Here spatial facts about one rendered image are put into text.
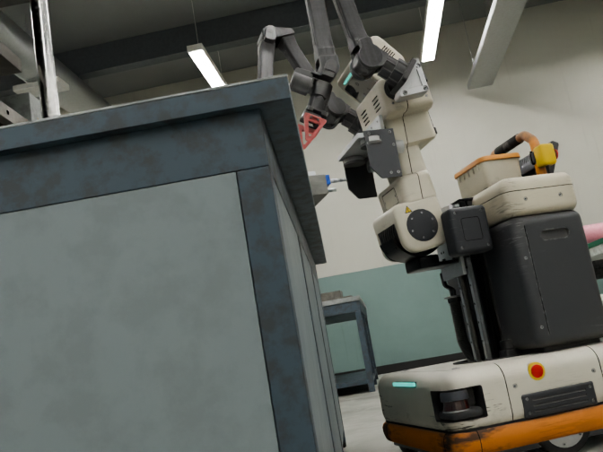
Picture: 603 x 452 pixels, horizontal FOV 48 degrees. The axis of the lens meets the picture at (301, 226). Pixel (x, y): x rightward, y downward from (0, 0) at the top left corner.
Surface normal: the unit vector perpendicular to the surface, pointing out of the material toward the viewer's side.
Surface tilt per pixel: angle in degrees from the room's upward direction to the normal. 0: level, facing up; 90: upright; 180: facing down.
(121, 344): 90
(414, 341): 90
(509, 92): 90
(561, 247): 90
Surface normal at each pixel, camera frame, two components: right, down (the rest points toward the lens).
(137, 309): -0.06, -0.18
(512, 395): 0.21, -0.22
